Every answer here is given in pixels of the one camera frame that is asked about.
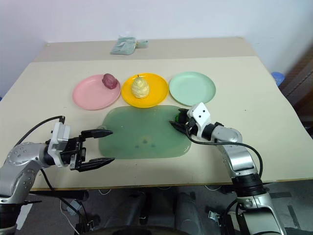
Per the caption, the translucent green mat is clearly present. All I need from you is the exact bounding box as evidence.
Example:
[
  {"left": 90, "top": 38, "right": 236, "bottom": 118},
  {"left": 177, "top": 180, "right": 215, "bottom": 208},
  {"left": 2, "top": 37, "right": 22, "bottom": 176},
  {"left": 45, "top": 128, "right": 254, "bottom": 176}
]
[{"left": 98, "top": 104, "right": 192, "bottom": 160}]

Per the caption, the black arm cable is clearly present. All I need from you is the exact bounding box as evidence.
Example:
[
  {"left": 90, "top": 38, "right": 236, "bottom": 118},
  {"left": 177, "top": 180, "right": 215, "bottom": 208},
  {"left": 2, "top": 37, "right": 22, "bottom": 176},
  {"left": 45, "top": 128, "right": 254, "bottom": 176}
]
[
  {"left": 184, "top": 127, "right": 264, "bottom": 182},
  {"left": 13, "top": 116, "right": 67, "bottom": 149}
]

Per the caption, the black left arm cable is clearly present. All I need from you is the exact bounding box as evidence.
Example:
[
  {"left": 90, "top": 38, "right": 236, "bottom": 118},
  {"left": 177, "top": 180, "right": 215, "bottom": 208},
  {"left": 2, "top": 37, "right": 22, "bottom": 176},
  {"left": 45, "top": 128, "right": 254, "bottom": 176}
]
[{"left": 13, "top": 116, "right": 67, "bottom": 149}]

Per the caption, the white power adapter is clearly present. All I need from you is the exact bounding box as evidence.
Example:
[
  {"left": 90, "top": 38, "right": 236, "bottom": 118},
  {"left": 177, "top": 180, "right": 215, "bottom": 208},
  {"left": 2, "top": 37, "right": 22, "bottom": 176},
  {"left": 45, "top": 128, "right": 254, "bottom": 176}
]
[{"left": 66, "top": 199, "right": 83, "bottom": 216}]

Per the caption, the pale yellow pear toy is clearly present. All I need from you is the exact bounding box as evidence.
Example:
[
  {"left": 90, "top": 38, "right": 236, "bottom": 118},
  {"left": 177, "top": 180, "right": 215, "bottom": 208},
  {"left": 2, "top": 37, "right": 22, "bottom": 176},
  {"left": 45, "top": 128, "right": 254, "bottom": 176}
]
[{"left": 131, "top": 74, "right": 150, "bottom": 99}]

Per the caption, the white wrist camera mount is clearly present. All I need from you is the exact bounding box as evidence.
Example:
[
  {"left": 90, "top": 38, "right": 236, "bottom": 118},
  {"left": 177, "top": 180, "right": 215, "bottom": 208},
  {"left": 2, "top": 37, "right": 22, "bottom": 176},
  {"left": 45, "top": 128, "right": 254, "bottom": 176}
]
[
  {"left": 187, "top": 102, "right": 211, "bottom": 139},
  {"left": 47, "top": 121, "right": 71, "bottom": 167}
]

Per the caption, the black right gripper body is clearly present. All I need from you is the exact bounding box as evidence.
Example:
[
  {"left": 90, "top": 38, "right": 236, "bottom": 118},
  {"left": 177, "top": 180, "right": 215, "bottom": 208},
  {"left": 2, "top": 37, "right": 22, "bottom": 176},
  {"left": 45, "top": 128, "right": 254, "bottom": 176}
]
[{"left": 177, "top": 109, "right": 198, "bottom": 136}]

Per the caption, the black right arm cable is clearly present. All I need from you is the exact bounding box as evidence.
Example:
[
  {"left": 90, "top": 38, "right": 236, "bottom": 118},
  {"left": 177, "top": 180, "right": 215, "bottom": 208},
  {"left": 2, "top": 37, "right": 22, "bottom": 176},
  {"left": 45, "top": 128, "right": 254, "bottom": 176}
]
[{"left": 184, "top": 127, "right": 264, "bottom": 182}]

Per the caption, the light green plate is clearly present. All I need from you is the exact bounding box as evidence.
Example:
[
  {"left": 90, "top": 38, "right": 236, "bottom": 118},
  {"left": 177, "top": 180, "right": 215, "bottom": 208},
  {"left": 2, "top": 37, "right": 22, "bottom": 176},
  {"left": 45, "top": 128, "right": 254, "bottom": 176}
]
[{"left": 168, "top": 71, "right": 217, "bottom": 107}]

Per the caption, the teal folded cloth bag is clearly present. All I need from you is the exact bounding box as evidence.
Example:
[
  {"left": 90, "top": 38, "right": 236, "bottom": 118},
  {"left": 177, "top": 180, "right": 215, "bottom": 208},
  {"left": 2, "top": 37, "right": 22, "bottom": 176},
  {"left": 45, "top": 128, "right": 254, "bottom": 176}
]
[{"left": 109, "top": 36, "right": 136, "bottom": 55}]

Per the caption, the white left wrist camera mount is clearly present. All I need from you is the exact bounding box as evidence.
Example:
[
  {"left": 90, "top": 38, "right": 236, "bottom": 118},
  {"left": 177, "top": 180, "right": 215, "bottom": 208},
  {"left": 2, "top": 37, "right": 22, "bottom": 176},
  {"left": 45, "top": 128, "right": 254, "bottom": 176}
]
[{"left": 47, "top": 121, "right": 71, "bottom": 167}]

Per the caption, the metal caster bracket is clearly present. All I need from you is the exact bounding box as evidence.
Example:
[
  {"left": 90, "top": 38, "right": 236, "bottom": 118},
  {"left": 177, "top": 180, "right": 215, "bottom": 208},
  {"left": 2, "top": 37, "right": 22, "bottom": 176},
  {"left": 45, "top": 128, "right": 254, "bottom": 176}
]
[{"left": 207, "top": 210, "right": 222, "bottom": 223}]

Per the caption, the pink plate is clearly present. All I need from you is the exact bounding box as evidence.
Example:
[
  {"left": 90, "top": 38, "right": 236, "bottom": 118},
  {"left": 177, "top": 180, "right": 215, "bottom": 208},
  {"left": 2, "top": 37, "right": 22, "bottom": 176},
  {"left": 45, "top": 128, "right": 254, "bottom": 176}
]
[{"left": 72, "top": 74, "right": 122, "bottom": 111}]

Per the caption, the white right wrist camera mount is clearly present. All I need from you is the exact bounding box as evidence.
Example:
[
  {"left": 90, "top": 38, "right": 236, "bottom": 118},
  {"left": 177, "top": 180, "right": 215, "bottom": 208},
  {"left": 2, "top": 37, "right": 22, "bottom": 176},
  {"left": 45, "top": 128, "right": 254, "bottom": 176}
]
[{"left": 187, "top": 102, "right": 211, "bottom": 139}]

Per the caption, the yellow plate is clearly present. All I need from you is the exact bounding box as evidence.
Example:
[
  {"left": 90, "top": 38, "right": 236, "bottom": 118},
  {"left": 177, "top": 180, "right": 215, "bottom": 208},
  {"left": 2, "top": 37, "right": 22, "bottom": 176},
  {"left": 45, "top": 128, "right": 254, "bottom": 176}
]
[{"left": 121, "top": 72, "right": 169, "bottom": 108}]

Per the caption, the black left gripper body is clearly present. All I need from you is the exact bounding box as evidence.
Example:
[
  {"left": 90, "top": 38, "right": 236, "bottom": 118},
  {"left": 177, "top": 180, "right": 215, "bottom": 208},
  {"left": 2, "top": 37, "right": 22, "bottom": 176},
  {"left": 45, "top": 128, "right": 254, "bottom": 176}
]
[{"left": 60, "top": 135, "right": 87, "bottom": 171}]

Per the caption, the dark brown wooden furniture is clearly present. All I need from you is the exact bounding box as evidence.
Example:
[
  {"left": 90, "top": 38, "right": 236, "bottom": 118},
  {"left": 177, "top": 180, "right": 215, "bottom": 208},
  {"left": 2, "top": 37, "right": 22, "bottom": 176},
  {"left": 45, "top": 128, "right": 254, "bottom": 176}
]
[{"left": 281, "top": 44, "right": 313, "bottom": 141}]

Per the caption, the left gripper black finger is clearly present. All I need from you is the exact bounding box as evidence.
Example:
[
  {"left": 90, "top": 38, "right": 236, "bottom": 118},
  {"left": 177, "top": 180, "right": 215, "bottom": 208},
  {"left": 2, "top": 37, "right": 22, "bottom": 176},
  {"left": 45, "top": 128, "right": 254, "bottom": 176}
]
[
  {"left": 79, "top": 157, "right": 116, "bottom": 172},
  {"left": 80, "top": 129, "right": 114, "bottom": 141}
]

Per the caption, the purple sweet potato toy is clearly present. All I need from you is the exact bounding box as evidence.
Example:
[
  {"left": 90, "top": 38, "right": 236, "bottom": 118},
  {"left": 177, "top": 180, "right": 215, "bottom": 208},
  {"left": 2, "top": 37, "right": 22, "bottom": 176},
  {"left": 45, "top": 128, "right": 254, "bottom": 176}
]
[{"left": 101, "top": 73, "right": 118, "bottom": 90}]

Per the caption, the dark curved base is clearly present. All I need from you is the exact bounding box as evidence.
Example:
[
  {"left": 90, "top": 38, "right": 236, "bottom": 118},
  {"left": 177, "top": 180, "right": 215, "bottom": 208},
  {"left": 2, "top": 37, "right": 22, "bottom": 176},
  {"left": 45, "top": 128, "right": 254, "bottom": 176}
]
[{"left": 92, "top": 225, "right": 187, "bottom": 235}]

